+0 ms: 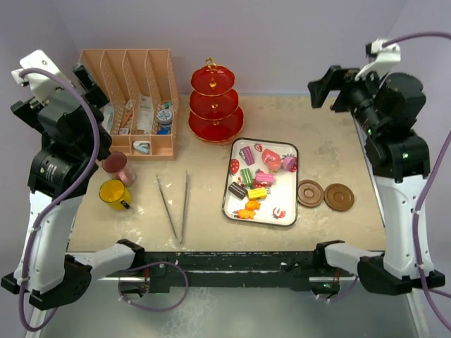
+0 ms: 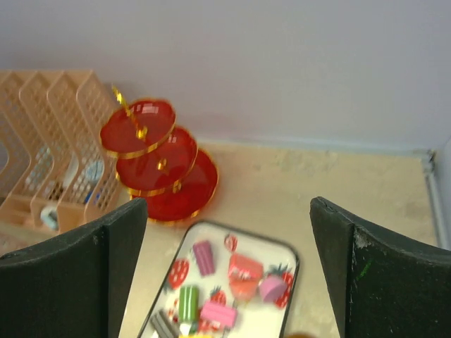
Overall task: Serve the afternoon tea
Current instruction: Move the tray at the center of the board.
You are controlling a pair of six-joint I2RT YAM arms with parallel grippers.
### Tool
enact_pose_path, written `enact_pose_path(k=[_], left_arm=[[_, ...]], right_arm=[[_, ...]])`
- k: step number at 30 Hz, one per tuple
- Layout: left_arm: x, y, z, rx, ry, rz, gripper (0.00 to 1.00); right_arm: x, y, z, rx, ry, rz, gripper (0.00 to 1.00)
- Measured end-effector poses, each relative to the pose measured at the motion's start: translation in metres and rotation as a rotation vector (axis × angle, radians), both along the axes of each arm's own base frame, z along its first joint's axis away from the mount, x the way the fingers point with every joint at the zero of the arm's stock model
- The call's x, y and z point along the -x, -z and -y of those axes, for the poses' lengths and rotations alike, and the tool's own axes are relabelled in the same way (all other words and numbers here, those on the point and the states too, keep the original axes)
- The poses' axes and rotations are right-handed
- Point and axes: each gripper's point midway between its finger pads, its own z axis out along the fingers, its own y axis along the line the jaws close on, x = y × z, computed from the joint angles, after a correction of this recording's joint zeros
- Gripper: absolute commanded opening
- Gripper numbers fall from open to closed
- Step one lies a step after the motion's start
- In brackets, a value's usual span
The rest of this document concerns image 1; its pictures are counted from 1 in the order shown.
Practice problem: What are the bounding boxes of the red three-tier cake stand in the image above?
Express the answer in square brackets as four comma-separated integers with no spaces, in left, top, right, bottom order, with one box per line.
[188,58,244,143]

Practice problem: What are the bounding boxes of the metal serving tongs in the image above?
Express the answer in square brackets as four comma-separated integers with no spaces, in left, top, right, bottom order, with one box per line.
[156,170,190,245]

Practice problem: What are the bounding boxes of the white blue tube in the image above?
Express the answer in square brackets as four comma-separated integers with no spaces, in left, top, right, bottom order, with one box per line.
[102,103,114,134]

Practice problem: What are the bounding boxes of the green striped cake slice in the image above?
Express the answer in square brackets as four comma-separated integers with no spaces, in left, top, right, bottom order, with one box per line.
[240,168,254,187]

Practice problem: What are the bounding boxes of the pink striped cake slice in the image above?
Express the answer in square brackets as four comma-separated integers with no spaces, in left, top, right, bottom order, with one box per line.
[254,170,275,185]

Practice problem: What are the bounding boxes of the left brown round coaster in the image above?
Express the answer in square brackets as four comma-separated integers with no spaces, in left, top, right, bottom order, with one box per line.
[297,180,324,208]

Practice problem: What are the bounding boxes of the lower orange fish pastry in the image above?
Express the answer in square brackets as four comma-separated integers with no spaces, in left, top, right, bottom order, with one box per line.
[236,209,256,220]

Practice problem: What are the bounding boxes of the orange fish pastry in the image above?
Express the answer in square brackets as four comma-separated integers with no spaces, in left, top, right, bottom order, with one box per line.
[236,209,256,220]
[245,200,261,211]

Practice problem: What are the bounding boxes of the white strawberry enamel tray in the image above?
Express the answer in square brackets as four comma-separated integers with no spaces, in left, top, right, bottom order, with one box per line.
[222,138,299,227]

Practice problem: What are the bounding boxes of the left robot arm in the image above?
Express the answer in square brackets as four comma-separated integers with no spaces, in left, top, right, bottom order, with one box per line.
[1,65,145,310]

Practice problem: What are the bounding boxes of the peach desk file organizer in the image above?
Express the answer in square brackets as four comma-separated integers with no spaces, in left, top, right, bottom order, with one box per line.
[80,49,180,161]

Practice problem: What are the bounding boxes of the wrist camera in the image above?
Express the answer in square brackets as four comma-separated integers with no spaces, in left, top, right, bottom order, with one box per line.
[354,39,401,81]
[11,49,72,104]

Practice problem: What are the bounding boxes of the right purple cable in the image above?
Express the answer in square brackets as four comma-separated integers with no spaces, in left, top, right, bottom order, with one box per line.
[383,32,451,327]

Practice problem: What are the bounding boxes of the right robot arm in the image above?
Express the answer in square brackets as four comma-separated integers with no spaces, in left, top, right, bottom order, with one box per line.
[308,65,445,296]

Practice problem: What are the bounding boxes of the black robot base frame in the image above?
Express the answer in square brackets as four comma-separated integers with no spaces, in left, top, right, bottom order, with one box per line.
[132,251,350,293]

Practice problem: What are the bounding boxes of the upper orange fish pastry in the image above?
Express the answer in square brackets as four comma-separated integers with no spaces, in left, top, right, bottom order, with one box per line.
[245,200,261,211]

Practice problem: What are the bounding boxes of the brown round coaster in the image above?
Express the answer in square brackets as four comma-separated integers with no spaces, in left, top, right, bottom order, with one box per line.
[297,180,324,208]
[324,183,354,212]

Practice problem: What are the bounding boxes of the right brown round coaster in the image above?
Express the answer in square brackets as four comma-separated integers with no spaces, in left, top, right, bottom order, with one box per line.
[324,183,354,212]

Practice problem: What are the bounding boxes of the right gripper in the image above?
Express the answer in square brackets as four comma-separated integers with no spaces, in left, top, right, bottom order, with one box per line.
[309,64,390,137]

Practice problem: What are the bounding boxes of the chocolate cake slice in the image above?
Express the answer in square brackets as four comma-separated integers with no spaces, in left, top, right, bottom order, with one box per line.
[228,182,247,200]

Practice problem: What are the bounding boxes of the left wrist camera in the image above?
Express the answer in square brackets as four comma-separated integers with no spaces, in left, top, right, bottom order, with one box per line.
[11,49,72,104]

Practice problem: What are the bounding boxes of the purple striped cake slice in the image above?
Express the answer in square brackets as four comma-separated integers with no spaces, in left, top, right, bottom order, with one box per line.
[239,146,255,165]

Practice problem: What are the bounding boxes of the pink heart cake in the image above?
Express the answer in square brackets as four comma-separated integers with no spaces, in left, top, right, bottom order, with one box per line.
[261,149,282,173]

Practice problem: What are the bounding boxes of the yellow mug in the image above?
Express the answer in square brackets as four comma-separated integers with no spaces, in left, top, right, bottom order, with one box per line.
[99,179,132,211]

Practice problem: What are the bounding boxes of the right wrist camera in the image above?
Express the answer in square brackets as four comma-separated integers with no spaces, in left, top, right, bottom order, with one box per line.
[354,39,401,81]

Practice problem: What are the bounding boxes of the pink mug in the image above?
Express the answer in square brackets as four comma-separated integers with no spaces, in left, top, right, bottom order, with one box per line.
[101,151,136,187]

